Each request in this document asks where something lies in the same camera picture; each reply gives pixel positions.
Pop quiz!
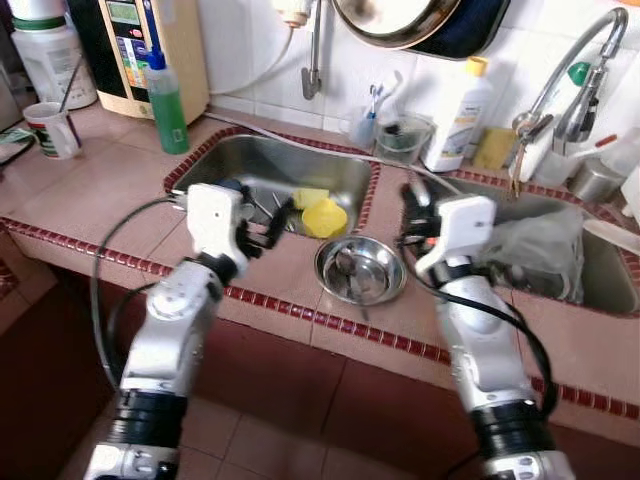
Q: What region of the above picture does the thin metal stirring spoon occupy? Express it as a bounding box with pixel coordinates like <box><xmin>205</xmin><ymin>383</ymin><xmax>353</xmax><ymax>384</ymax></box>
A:
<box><xmin>58</xmin><ymin>55</ymin><xmax>86</xmax><ymax>111</ymax></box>

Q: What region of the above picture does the white plastic dish rack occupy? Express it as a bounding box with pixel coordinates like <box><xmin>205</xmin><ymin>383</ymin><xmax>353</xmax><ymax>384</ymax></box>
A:
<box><xmin>620</xmin><ymin>165</ymin><xmax>640</xmax><ymax>221</ymax></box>

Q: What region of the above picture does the yellow dish sponge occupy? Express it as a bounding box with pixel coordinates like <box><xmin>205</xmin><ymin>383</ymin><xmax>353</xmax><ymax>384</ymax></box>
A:
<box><xmin>292</xmin><ymin>186</ymin><xmax>331</xmax><ymax>209</ymax></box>

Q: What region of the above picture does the clear toothbrush cup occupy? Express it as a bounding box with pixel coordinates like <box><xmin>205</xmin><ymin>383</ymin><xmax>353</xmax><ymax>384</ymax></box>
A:
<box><xmin>350</xmin><ymin>100</ymin><xmax>381</xmax><ymax>151</ymax></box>

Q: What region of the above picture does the yellow scouring pad block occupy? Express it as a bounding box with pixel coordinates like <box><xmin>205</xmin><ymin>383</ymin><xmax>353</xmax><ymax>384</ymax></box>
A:
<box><xmin>472</xmin><ymin>127</ymin><xmax>516</xmax><ymax>171</ymax></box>

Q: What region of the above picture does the translucent plastic container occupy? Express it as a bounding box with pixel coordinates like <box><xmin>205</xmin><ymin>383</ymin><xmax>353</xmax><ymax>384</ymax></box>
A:
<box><xmin>600</xmin><ymin>130</ymin><xmax>640</xmax><ymax>176</ymax></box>

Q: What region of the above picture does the beige water ioniser appliance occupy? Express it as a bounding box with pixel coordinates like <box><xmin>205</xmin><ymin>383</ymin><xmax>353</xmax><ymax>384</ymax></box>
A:
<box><xmin>68</xmin><ymin>0</ymin><xmax>211</xmax><ymax>123</ymax></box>

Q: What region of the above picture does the stainless steel sink basin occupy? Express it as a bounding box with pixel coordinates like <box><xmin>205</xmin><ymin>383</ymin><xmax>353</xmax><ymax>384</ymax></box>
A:
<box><xmin>165</xmin><ymin>128</ymin><xmax>381</xmax><ymax>241</ymax></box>
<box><xmin>440</xmin><ymin>170</ymin><xmax>640</xmax><ymax>316</ymax></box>

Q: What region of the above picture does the yellow plastic bowl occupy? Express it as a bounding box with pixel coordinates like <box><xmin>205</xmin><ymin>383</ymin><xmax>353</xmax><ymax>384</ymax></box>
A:
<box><xmin>300</xmin><ymin>195</ymin><xmax>349</xmax><ymax>239</ymax></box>

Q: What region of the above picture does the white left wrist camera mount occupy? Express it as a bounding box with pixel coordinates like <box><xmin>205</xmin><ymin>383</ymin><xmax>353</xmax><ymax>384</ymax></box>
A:
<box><xmin>172</xmin><ymin>183</ymin><xmax>249</xmax><ymax>276</ymax></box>

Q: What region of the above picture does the white plastic jar green lid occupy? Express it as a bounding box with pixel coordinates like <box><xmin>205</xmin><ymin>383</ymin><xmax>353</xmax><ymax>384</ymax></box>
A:
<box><xmin>8</xmin><ymin>0</ymin><xmax>98</xmax><ymax>111</ymax></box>

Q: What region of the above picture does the white detergent bottle yellow cap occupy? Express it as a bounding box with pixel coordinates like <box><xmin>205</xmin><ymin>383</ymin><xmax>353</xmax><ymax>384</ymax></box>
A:
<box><xmin>422</xmin><ymin>57</ymin><xmax>496</xmax><ymax>173</ymax></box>

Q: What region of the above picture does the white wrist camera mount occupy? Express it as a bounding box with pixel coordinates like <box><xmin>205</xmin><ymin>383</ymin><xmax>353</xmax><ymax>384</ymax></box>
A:
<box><xmin>172</xmin><ymin>183</ymin><xmax>249</xmax><ymax>276</ymax></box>
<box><xmin>413</xmin><ymin>195</ymin><xmax>498</xmax><ymax>279</ymax></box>

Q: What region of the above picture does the hanging steel wok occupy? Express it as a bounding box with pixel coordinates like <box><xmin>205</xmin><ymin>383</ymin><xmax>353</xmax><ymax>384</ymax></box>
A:
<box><xmin>330</xmin><ymin>0</ymin><xmax>511</xmax><ymax>59</ymax></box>

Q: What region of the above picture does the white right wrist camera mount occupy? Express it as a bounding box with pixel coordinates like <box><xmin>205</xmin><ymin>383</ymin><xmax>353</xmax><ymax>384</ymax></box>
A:
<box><xmin>413</xmin><ymin>195</ymin><xmax>498</xmax><ymax>279</ymax></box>

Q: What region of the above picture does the white printed mug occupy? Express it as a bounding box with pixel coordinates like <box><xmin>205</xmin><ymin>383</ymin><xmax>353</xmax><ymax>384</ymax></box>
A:
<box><xmin>22</xmin><ymin>100</ymin><xmax>83</xmax><ymax>161</ymax></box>

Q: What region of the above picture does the stainless steel bowl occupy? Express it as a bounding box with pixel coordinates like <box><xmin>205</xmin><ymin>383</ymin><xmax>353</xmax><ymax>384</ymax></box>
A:
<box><xmin>314</xmin><ymin>236</ymin><xmax>408</xmax><ymax>306</ymax></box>

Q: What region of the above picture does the curved beige wall hose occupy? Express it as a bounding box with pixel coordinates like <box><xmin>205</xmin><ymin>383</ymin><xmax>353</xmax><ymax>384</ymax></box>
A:
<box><xmin>210</xmin><ymin>25</ymin><xmax>301</xmax><ymax>98</ymax></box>

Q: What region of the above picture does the clear plastic bag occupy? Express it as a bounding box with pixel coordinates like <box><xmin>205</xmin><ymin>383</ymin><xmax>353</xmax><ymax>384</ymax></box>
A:
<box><xmin>480</xmin><ymin>205</ymin><xmax>586</xmax><ymax>301</ymax></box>

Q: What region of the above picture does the green soap bottle blue cap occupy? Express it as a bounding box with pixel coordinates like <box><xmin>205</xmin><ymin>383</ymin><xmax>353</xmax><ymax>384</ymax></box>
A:
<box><xmin>145</xmin><ymin>45</ymin><xmax>191</xmax><ymax>156</ymax></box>

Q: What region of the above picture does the steel wall tap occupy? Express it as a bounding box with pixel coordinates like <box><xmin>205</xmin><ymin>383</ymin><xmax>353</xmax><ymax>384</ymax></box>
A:
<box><xmin>300</xmin><ymin>0</ymin><xmax>326</xmax><ymax>101</ymax></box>

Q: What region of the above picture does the small steel cup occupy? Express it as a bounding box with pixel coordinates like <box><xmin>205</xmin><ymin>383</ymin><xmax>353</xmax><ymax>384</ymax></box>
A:
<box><xmin>575</xmin><ymin>158</ymin><xmax>623</xmax><ymax>204</ymax></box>

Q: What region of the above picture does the white bottle green cap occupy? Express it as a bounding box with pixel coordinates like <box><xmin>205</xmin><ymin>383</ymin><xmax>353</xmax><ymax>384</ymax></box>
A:
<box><xmin>520</xmin><ymin>62</ymin><xmax>593</xmax><ymax>183</ymax></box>

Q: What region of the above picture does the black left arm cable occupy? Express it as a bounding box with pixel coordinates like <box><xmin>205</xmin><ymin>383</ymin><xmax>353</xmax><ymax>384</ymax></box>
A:
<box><xmin>90</xmin><ymin>195</ymin><xmax>191</xmax><ymax>391</ymax></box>

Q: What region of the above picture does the white plastic spatula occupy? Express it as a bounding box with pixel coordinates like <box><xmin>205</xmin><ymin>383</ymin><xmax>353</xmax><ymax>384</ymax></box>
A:
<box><xmin>585</xmin><ymin>218</ymin><xmax>640</xmax><ymax>256</ymax></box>

